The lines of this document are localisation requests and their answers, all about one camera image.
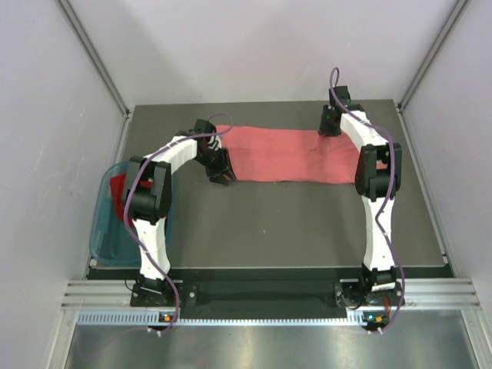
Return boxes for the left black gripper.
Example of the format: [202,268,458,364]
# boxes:
[195,146,236,185]

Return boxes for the pink t shirt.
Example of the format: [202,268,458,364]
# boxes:
[214,124,387,185]

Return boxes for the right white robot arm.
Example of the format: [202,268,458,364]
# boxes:
[318,85,402,304]

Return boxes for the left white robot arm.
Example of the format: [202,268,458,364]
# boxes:
[121,119,236,305]

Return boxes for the dark red t shirt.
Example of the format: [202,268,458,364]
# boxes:
[110,174,172,228]

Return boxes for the teal plastic basket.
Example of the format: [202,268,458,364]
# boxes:
[89,157,173,271]

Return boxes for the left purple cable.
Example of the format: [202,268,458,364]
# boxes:
[122,112,234,334]

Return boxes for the purple cable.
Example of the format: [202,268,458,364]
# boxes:
[330,67,407,334]
[122,112,234,334]

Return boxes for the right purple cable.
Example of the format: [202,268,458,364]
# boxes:
[330,67,407,334]

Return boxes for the slotted cable duct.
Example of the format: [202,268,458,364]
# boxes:
[76,311,384,327]

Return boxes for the right aluminium frame post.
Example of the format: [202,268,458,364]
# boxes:
[396,0,471,115]

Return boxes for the aluminium frame post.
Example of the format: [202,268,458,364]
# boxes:
[55,0,130,116]
[396,0,471,115]

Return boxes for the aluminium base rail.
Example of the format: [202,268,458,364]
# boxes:
[61,278,480,311]

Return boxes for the left aluminium frame post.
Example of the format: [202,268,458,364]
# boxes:
[55,0,130,116]

